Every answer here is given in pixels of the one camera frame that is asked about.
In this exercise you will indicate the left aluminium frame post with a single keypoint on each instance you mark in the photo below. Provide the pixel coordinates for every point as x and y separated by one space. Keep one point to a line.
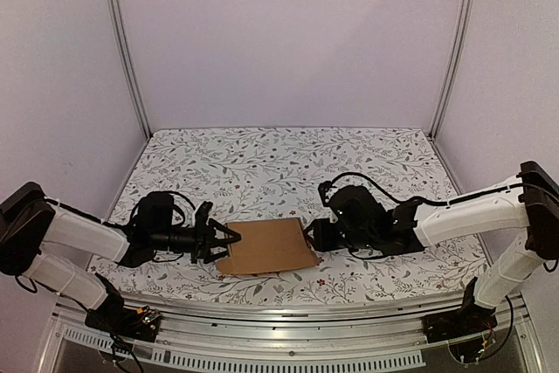
128 68

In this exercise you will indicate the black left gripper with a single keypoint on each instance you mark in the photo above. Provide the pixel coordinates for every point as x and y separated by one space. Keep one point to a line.
204 238

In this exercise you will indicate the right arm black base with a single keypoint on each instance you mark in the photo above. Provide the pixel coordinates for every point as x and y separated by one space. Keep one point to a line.
470 318

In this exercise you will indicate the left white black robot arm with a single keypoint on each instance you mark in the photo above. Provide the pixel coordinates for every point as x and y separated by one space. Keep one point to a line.
30 221

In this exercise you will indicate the right aluminium frame post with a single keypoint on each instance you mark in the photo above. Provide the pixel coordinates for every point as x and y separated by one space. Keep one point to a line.
452 68

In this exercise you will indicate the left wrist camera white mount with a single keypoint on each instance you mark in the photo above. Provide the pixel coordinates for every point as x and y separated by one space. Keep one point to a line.
201 213

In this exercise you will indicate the aluminium front rail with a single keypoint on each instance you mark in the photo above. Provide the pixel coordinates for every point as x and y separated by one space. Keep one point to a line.
384 336

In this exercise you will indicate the aluminium frame post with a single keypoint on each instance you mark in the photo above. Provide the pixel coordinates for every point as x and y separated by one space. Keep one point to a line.
452 68
128 68

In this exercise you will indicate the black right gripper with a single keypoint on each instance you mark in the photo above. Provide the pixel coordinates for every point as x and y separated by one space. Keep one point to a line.
326 239

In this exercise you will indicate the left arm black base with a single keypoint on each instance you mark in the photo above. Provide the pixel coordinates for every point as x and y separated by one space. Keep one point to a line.
113 317

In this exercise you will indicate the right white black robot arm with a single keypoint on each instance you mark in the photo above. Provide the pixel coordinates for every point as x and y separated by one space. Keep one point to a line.
527 200

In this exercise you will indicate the brown cardboard box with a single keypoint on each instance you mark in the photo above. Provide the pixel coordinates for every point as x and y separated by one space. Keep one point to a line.
268 246

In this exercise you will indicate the floral patterned table mat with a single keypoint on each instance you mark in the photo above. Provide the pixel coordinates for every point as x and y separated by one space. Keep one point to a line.
272 173

